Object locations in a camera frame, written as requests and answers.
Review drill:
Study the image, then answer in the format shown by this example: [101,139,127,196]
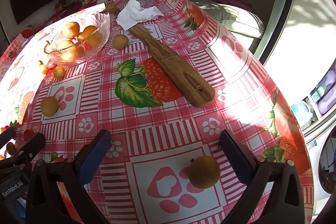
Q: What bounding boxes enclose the yellow cherry tomato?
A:
[53,66,66,80]

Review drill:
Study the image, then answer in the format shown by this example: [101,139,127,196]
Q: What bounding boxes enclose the orange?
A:
[82,26,98,36]
[56,40,79,62]
[84,31,103,53]
[62,22,80,39]

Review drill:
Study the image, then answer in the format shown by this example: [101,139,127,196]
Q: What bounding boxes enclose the washing machine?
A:
[303,119,336,224]

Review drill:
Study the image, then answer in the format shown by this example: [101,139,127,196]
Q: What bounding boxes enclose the clear glass bowl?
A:
[43,13,111,67]

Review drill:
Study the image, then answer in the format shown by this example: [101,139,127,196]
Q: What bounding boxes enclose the crumpled white tissue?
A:
[116,0,164,31]

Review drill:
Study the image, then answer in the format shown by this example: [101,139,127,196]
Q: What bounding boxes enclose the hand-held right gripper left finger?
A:
[25,130,112,224]

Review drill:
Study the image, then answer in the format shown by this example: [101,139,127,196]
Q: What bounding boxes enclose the wooden paddle board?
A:
[104,2,216,108]

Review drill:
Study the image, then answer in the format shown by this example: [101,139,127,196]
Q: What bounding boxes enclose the red checked strawberry tablecloth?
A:
[0,0,314,224]

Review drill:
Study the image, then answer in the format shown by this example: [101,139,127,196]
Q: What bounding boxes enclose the brown longan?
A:
[112,35,129,50]
[188,156,221,189]
[40,96,59,117]

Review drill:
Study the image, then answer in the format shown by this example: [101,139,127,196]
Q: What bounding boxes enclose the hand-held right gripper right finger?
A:
[219,130,305,224]

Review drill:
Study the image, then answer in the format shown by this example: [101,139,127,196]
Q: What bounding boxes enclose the white detergent bottle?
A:
[291,101,315,130]

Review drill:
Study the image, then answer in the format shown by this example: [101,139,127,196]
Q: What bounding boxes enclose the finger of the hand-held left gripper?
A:
[0,127,16,149]
[0,133,46,174]

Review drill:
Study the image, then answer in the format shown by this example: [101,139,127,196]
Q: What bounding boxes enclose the purple detergent bottle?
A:
[311,69,336,114]

